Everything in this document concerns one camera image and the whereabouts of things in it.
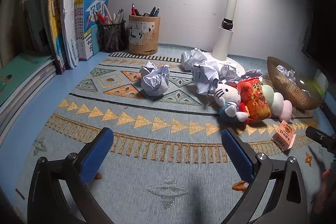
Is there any brown ribbed bowl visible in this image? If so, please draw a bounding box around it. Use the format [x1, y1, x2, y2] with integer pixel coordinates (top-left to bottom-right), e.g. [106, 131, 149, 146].
[266, 56, 324, 110]

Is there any pastel dango plush toy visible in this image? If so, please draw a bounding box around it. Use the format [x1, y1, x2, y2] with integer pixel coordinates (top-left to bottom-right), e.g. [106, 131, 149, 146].
[261, 85, 293, 123]

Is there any red snack bag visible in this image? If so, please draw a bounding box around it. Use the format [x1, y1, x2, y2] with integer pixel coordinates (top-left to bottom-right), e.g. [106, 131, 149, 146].
[237, 77, 271, 124]

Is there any green tissue pack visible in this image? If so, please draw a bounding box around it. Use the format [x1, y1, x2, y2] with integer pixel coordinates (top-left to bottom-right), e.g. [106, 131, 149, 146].
[313, 69, 329, 98]

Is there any green flat book stack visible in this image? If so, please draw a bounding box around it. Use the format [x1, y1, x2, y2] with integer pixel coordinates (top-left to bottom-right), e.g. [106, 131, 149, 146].
[1, 53, 56, 134]

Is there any black monitor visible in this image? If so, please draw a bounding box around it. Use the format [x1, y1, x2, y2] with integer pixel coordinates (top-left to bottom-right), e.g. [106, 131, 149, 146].
[302, 0, 335, 77]

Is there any patterned blue table mat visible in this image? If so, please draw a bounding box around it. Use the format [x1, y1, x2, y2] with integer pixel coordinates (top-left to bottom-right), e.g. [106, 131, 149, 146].
[15, 52, 332, 224]

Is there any hello kitty plush toy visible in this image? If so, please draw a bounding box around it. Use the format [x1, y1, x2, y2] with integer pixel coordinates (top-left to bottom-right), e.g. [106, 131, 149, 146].
[213, 82, 249, 123]

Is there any black mesh pen holder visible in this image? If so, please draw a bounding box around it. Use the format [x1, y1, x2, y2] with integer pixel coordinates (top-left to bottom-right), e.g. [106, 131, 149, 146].
[98, 20, 129, 53]

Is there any yellow cover book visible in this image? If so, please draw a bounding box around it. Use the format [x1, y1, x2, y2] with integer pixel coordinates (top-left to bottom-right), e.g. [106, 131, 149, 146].
[48, 0, 67, 74]

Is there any small pink card box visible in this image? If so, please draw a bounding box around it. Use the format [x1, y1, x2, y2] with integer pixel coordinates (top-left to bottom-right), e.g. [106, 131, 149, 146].
[272, 121, 296, 151]

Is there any paper ball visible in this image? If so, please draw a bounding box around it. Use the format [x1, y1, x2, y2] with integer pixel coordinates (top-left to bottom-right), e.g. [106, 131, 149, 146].
[139, 61, 170, 97]

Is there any paper pile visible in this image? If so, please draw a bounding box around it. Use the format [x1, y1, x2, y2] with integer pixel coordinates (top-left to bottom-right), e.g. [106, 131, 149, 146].
[181, 48, 263, 95]

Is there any bamboo pen holder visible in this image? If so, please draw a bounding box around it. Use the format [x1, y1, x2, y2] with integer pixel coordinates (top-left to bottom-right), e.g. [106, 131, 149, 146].
[128, 15, 161, 56]

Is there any white desk lamp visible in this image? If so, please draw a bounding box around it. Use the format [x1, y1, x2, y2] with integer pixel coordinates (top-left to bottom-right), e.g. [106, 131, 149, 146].
[205, 0, 245, 76]

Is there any blue cover workbook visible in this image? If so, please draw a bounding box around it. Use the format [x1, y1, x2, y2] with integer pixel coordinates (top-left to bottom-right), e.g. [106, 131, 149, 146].
[74, 0, 109, 61]

